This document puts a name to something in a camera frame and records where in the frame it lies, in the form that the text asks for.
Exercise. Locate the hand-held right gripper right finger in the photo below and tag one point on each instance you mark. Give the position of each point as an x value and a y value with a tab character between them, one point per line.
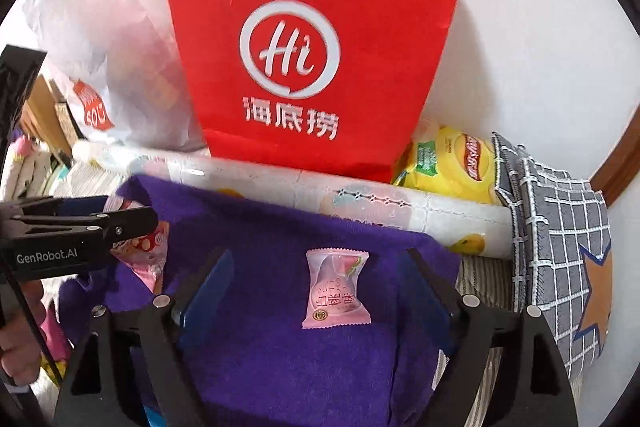
425	292

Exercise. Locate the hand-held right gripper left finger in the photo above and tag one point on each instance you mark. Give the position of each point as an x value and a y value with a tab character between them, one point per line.
210	292

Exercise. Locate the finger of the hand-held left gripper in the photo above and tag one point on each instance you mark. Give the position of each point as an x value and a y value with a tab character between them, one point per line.
127	224
60	204

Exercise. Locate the pink printed snack packet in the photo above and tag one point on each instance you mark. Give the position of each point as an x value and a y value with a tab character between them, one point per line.
145	267

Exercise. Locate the pink candy packet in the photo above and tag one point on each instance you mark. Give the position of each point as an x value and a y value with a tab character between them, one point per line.
336	289

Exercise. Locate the person's left hand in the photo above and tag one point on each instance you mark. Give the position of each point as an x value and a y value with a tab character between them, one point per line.
17	352

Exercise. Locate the colourful printed cloth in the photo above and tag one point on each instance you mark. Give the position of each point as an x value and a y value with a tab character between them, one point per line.
30	167

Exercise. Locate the striped bed sheet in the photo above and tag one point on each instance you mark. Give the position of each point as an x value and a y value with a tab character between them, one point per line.
482	282

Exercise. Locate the wooden cabinet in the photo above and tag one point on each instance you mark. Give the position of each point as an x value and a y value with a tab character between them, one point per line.
47	112

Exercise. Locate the purple towel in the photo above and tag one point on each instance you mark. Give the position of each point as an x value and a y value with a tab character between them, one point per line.
280	357

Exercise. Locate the rolled white printed mat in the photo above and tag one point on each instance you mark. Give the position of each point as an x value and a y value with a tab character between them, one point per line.
380	202

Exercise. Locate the yellow snack bag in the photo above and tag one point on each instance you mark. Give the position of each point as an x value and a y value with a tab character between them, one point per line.
450	167

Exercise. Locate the grey checked folded cloth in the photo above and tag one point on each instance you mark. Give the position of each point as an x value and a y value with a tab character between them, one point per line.
555	252

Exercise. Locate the white plastic shopping bag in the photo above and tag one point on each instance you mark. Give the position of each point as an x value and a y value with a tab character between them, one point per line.
115	57

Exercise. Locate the red paper bag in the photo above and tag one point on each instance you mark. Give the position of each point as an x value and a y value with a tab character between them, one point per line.
300	7

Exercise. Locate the wooden door frame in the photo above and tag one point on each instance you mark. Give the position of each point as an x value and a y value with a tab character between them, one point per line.
617	167

